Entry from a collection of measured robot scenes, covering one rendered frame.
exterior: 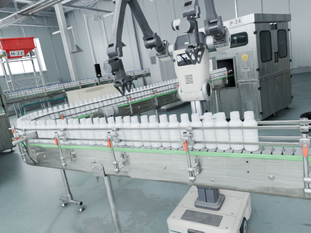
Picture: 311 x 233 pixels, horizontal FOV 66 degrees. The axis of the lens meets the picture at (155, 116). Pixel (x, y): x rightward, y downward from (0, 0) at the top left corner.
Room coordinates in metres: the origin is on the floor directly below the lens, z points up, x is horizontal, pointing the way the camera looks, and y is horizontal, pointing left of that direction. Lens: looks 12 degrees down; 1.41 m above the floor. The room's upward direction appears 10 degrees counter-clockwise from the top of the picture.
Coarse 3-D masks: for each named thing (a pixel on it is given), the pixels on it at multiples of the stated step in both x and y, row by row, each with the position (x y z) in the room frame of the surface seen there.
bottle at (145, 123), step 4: (144, 116) 1.25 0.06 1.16; (144, 120) 1.25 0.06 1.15; (140, 124) 1.26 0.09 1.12; (144, 124) 1.24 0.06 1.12; (148, 124) 1.24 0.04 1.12; (144, 132) 1.24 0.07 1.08; (148, 132) 1.24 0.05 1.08; (144, 136) 1.24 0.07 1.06; (148, 136) 1.24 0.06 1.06; (144, 144) 1.24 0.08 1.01; (148, 144) 1.24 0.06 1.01
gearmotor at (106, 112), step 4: (100, 108) 2.80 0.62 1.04; (104, 108) 2.81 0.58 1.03; (108, 108) 2.83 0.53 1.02; (112, 108) 2.80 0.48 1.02; (116, 108) 2.88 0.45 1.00; (96, 112) 2.79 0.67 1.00; (100, 112) 2.77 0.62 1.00; (104, 112) 2.77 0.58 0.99; (108, 112) 2.77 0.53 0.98; (112, 112) 2.80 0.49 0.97; (116, 112) 2.88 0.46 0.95; (92, 116) 2.71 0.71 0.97; (96, 116) 2.72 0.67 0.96; (100, 116) 2.75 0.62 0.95; (104, 116) 2.77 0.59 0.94; (108, 116) 2.83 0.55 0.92; (92, 120) 2.73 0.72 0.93
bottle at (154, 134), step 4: (152, 116) 1.24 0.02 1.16; (152, 120) 1.21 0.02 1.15; (156, 120) 1.23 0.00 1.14; (152, 124) 1.20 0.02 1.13; (156, 124) 1.20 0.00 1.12; (152, 132) 1.20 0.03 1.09; (156, 132) 1.20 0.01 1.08; (152, 136) 1.20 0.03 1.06; (156, 136) 1.20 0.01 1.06; (160, 136) 1.21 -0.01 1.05; (152, 144) 1.21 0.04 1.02; (156, 144) 1.20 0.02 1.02; (160, 144) 1.20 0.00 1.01
